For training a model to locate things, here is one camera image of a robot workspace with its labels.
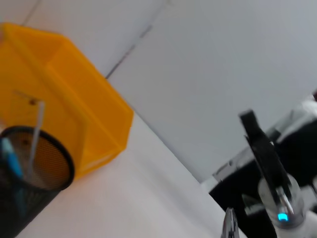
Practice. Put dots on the transparent plastic ruler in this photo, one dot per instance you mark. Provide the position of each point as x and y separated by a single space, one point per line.
37 129

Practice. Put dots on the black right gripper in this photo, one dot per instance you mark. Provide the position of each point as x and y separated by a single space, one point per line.
270 168

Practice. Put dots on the grey ballpoint pen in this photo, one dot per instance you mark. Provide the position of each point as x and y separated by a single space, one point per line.
229 223

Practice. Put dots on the yellow plastic bin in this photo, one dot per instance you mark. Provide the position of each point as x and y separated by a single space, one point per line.
74 86

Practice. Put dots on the blue scissors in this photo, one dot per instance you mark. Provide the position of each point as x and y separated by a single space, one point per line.
12 158

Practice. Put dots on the black mesh pen holder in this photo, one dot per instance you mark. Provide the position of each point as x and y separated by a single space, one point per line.
24 205

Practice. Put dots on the dark background equipment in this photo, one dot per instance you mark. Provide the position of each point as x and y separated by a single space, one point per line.
227 188

